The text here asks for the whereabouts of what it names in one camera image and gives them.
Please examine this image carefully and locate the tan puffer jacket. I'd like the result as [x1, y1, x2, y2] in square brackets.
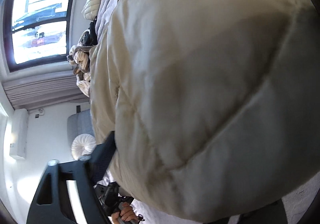
[90, 0, 319, 223]

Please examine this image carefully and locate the left hand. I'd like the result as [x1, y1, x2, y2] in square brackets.
[111, 202, 138, 224]

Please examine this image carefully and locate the white round pleated cushion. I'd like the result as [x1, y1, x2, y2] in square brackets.
[71, 134, 97, 160]

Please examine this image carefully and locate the grey quilted headboard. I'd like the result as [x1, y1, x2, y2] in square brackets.
[67, 109, 94, 145]

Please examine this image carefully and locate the grey pleated curtain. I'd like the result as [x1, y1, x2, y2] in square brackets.
[3, 70, 88, 110]

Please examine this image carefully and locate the cream striped knit sweater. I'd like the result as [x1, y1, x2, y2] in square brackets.
[67, 45, 92, 97]

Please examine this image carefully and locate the dark garment on bed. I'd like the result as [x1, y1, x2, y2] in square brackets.
[78, 16, 98, 47]

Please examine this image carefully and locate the cream quilted puffer garment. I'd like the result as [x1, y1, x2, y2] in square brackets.
[82, 0, 101, 21]

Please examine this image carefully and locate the dark framed window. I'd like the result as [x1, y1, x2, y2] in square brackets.
[3, 0, 73, 73]

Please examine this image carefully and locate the white wall air conditioner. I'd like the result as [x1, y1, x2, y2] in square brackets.
[9, 109, 29, 160]

